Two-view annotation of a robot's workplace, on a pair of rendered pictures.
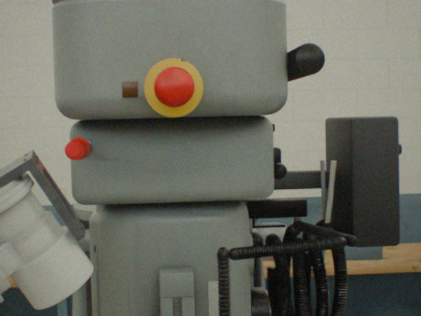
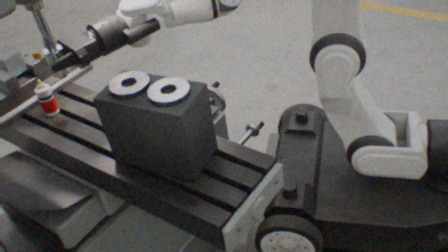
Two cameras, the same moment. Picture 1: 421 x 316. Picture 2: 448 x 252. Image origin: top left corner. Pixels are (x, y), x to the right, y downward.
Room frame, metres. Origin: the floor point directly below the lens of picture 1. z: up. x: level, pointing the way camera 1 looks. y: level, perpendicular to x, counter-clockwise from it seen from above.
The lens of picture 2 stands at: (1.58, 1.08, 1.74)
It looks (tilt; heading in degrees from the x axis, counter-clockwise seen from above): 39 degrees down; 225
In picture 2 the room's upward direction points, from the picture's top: 9 degrees counter-clockwise
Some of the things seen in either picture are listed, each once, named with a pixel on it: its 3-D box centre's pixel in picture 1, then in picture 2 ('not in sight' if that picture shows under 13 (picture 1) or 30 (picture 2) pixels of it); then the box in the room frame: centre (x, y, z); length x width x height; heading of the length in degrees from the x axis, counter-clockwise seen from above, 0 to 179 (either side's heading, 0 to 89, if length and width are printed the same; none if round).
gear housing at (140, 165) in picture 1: (171, 155); not in sight; (1.11, 0.05, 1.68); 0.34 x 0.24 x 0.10; 4
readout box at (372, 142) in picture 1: (363, 178); not in sight; (1.38, -0.27, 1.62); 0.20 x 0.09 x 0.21; 4
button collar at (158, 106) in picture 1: (173, 87); not in sight; (0.83, 0.03, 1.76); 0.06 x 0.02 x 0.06; 94
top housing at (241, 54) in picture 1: (168, 57); not in sight; (1.08, 0.05, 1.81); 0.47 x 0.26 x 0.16; 4
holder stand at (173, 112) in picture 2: not in sight; (157, 121); (1.04, 0.35, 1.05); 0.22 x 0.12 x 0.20; 104
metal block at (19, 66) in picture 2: not in sight; (9, 62); (1.08, -0.19, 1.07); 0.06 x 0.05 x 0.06; 91
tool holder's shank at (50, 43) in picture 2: not in sight; (44, 28); (1.07, 0.05, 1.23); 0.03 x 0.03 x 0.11
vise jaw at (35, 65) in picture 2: not in sight; (29, 60); (1.02, -0.19, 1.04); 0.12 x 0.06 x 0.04; 91
